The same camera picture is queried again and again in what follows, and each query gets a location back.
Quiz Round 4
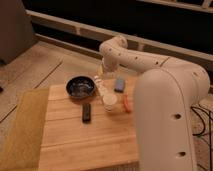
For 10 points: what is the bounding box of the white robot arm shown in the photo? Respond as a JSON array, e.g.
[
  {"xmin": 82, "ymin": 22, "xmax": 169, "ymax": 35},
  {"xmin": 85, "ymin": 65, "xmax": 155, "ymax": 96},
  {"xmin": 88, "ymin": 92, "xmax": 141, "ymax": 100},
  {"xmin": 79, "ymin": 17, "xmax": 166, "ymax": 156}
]
[{"xmin": 99, "ymin": 36, "xmax": 210, "ymax": 171}]

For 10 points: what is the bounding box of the dark ceramic bowl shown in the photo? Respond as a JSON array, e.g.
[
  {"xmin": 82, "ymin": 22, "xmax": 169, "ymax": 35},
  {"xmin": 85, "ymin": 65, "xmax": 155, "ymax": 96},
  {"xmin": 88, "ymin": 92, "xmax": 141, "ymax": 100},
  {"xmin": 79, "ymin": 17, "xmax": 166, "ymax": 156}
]
[{"xmin": 66, "ymin": 76, "xmax": 96, "ymax": 99}]

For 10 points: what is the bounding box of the blue rectangular block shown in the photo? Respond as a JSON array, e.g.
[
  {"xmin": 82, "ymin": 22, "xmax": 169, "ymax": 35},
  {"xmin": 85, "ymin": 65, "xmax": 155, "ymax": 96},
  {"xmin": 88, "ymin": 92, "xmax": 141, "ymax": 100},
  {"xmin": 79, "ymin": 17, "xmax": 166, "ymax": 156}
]
[{"xmin": 114, "ymin": 78, "xmax": 125, "ymax": 92}]

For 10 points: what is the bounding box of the orange marker pen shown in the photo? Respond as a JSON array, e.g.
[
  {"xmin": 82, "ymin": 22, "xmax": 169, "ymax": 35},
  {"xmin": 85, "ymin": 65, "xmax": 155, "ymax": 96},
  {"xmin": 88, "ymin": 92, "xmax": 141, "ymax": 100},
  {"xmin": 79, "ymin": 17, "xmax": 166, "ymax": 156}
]
[{"xmin": 123, "ymin": 94, "xmax": 131, "ymax": 113}]

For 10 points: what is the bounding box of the black rectangular remote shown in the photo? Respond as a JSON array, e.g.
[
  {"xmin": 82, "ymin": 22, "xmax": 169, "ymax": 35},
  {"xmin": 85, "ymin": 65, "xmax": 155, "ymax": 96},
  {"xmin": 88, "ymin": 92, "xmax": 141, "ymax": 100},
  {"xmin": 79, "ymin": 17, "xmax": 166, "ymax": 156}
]
[{"xmin": 82, "ymin": 103, "xmax": 91, "ymax": 123}]

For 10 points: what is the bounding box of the wooden board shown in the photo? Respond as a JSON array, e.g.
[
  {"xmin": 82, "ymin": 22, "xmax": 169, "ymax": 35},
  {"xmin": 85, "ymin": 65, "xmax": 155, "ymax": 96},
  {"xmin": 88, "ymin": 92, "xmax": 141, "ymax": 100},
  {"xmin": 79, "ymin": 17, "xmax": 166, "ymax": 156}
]
[{"xmin": 38, "ymin": 85, "xmax": 138, "ymax": 171}]

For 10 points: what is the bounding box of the grey cabinet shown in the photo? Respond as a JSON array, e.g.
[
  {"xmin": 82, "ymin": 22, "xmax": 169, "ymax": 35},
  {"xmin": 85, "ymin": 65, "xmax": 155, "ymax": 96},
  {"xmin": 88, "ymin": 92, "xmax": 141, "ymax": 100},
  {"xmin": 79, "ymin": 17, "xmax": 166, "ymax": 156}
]
[{"xmin": 0, "ymin": 0, "xmax": 37, "ymax": 64}]

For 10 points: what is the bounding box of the yellow-green cloth mat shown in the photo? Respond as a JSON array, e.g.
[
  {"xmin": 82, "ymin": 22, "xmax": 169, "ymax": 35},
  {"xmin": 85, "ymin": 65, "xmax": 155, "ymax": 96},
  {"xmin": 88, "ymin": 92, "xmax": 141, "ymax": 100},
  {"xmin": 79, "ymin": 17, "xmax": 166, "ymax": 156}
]
[{"xmin": 0, "ymin": 88, "xmax": 49, "ymax": 171}]

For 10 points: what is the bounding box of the white shelf rail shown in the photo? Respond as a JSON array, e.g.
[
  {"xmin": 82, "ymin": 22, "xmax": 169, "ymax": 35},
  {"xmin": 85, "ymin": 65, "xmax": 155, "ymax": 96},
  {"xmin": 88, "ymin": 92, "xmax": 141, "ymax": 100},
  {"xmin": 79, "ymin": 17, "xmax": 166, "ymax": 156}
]
[{"xmin": 27, "ymin": 10, "xmax": 213, "ymax": 62}]

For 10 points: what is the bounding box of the black cable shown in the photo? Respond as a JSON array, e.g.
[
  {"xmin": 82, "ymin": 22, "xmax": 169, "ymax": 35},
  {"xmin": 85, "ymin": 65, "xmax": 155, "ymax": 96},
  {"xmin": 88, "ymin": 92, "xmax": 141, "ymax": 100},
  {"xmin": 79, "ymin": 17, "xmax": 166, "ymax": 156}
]
[{"xmin": 190, "ymin": 103, "xmax": 213, "ymax": 171}]

